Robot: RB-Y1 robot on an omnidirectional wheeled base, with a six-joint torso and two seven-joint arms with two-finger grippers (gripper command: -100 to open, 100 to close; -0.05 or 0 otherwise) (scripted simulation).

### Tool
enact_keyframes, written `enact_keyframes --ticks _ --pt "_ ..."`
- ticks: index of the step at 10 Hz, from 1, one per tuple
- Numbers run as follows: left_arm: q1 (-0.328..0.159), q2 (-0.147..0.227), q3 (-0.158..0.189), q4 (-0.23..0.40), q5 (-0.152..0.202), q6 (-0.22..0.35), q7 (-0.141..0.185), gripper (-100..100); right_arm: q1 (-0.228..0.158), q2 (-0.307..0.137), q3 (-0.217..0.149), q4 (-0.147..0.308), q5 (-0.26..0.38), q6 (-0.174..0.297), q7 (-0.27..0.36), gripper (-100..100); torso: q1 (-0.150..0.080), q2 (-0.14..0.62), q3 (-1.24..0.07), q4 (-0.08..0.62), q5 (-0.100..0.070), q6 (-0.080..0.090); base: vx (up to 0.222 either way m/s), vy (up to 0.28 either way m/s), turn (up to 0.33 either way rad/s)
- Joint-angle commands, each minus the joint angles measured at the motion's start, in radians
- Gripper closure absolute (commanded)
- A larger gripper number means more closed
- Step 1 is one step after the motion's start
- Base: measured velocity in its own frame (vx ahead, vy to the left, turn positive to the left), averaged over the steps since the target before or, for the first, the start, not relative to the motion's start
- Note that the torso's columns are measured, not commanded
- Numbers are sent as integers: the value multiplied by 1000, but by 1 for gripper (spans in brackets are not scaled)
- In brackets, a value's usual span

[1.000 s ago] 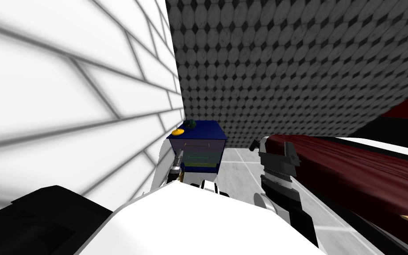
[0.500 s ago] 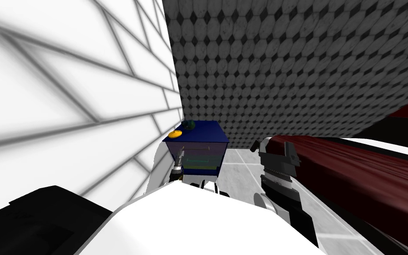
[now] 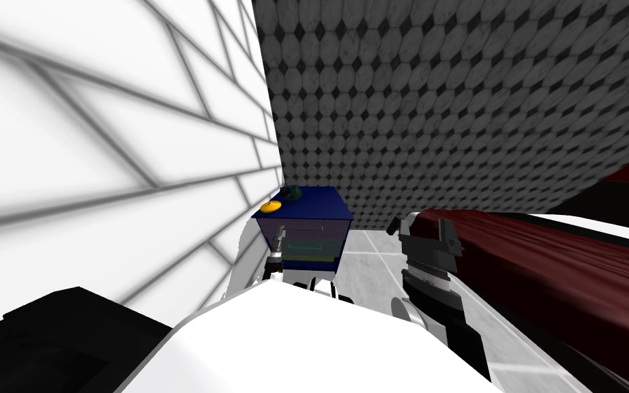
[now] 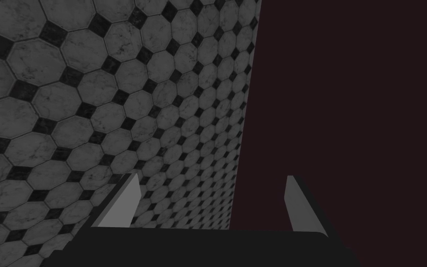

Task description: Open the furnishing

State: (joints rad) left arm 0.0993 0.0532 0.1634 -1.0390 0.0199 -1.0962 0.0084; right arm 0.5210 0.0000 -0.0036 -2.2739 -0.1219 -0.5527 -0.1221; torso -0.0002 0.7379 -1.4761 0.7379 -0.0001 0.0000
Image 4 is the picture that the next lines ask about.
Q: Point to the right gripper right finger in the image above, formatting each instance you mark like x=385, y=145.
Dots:
x=300, y=211

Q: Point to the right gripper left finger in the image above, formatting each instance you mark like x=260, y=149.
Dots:
x=119, y=207

